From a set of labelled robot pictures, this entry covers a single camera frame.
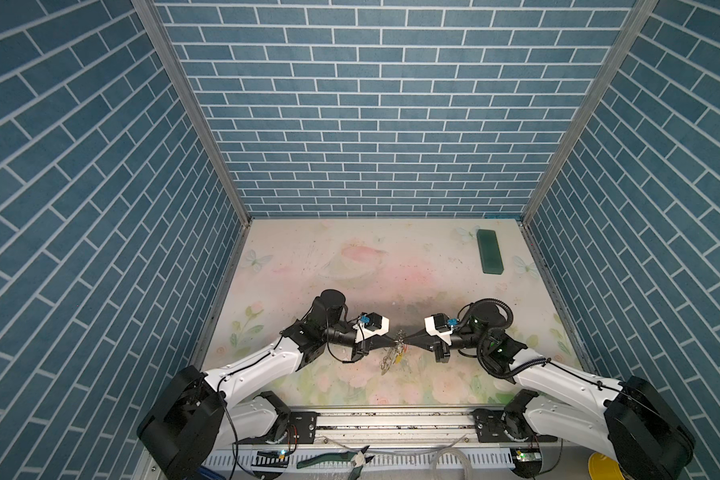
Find metal key organizer ring plate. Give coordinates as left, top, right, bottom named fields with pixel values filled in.
left=380, top=337, right=405, bottom=375

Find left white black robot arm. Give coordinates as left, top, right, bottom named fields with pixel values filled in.
left=136, top=289, right=395, bottom=479

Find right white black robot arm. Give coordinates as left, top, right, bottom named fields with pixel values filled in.
left=404, top=298, right=695, bottom=479

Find green rectangular block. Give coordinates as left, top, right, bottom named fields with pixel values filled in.
left=476, top=229, right=504, bottom=275

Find clear plastic tube loop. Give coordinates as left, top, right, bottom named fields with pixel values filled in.
left=430, top=447, right=474, bottom=480

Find yellow cup with screws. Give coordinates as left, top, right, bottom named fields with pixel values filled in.
left=587, top=453, right=625, bottom=480

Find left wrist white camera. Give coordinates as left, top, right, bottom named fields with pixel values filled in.
left=353, top=312, right=390, bottom=343

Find wrist white camera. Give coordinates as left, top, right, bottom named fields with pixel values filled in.
left=425, top=313, right=459, bottom=345
left=353, top=312, right=390, bottom=343

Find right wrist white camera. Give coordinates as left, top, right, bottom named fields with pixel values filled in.
left=425, top=313, right=459, bottom=345

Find aluminium mounting rail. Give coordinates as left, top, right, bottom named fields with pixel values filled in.
left=133, top=405, right=649, bottom=480

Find green handled pliers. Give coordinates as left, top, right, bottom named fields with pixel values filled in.
left=296, top=445, right=374, bottom=480

